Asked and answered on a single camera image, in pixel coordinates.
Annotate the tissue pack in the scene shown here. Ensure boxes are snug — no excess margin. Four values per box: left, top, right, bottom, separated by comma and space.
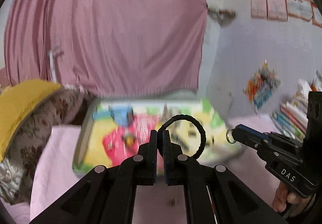
296, 70, 322, 103

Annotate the small gold ring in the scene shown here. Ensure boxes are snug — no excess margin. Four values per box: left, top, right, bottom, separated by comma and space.
225, 129, 237, 144

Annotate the pink curtain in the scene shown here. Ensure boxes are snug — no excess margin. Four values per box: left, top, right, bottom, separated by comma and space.
4, 0, 207, 97

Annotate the floral patterned pillow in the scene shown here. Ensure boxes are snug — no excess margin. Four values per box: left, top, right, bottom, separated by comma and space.
1, 88, 86, 205

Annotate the stack of books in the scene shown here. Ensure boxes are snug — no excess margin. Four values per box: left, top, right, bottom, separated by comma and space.
271, 100, 308, 142

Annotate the blue kids watch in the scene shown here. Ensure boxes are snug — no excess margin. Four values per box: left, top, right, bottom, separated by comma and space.
109, 105, 134, 127

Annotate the right hand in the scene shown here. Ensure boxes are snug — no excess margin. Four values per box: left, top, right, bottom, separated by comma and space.
271, 182, 315, 216

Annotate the black hair tie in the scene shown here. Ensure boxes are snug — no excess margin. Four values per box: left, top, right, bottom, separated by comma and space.
156, 114, 207, 159

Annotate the colourful opera poster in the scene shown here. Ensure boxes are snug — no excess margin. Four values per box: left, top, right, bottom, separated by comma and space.
243, 60, 281, 112

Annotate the white desk lamp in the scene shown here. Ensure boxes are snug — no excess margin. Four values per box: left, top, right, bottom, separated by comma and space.
48, 46, 63, 83

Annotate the cartoon towel liner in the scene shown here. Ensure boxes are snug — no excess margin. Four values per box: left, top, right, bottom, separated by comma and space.
82, 99, 235, 169

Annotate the brown cord bead bracelet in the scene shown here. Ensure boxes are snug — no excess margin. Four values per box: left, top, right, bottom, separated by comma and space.
122, 133, 139, 148

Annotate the yellow pillow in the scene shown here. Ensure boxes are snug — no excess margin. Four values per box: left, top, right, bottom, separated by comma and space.
1, 79, 63, 160

